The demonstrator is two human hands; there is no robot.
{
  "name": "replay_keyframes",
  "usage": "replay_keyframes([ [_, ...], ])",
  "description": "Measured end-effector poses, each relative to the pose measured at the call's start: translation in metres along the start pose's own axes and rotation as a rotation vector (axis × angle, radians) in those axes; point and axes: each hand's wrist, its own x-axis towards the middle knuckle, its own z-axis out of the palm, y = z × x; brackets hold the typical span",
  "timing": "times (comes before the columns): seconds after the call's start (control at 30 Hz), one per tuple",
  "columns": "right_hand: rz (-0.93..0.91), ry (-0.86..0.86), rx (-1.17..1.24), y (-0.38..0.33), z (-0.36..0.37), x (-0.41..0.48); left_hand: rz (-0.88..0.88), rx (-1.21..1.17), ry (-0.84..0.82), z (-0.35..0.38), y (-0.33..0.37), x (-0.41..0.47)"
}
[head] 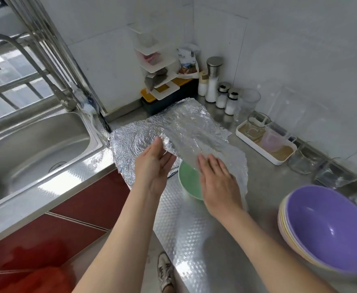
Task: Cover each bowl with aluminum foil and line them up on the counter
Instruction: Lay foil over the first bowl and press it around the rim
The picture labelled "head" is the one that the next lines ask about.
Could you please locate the pink translucent cup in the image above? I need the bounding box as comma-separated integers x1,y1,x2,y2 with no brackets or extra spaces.
261,128,289,152

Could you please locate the steel faucet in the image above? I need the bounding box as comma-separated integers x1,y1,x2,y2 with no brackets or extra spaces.
0,33,77,112

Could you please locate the white corner shelf rack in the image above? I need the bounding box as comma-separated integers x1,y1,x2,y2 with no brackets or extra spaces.
133,24,200,101

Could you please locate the person's right forearm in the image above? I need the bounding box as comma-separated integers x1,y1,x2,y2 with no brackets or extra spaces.
218,201,338,293

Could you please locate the white dish brush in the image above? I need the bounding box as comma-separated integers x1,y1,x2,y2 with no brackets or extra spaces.
78,97,100,117

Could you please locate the purple bowl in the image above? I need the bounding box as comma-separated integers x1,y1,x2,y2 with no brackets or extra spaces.
286,184,357,275

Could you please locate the red plastic bag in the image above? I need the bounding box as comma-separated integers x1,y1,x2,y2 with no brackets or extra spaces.
0,265,76,293

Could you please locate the person's right hand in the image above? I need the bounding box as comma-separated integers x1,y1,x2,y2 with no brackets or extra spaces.
197,153,244,220

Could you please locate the foil-covered bowl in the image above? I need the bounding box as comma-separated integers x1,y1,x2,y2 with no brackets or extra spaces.
160,107,250,208

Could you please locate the stainless steel sink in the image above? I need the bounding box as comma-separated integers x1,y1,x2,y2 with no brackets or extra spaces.
0,107,116,248

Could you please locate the metal window railing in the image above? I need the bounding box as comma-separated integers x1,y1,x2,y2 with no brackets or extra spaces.
0,52,63,120

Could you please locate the white shaker with black lid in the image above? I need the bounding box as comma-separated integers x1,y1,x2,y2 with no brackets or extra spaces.
216,83,230,109
225,90,239,116

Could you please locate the person's left forearm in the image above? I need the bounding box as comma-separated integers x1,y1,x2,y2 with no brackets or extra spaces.
74,180,164,293

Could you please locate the red kitchen cabinet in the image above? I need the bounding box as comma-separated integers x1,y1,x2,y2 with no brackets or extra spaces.
0,169,131,293

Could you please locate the tall white steel-capped bottle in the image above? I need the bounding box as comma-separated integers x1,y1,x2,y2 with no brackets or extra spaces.
205,57,224,104

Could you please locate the small white tan-capped bottle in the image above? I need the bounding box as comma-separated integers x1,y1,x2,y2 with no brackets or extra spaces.
197,72,209,98

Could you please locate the colourful snack packet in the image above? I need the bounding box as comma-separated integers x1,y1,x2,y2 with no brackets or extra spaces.
177,47,200,77

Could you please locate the pink bowl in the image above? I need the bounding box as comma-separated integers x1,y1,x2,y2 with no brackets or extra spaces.
277,192,350,280

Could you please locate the stack of aluminium foil sheets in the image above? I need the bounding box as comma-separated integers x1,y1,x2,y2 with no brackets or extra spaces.
109,97,231,188

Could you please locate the person's left hand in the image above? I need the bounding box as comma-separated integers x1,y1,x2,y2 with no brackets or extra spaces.
134,136,177,196

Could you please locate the person's left white shoe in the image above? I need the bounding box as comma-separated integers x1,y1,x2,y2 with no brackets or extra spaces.
157,252,176,292

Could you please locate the white rectangular tray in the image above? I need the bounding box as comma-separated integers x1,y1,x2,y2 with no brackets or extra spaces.
236,119,298,165

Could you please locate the green bowl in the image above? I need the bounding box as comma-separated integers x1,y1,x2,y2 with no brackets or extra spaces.
178,159,205,202

